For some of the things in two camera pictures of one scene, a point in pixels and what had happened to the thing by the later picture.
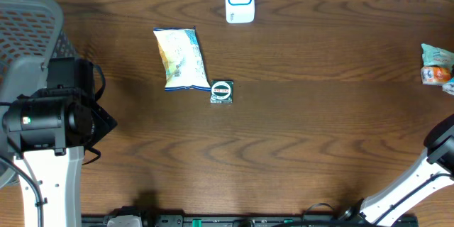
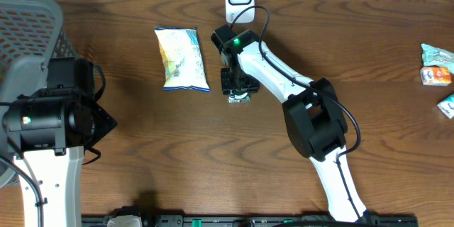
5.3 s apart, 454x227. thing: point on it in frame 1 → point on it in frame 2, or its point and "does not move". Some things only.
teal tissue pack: x=448 y=87 → x=447 y=106
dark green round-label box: x=221 y=91 → x=240 y=97
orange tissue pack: x=435 y=75 does not move
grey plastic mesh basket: x=30 y=34 does not move
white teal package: x=184 y=62 does not move
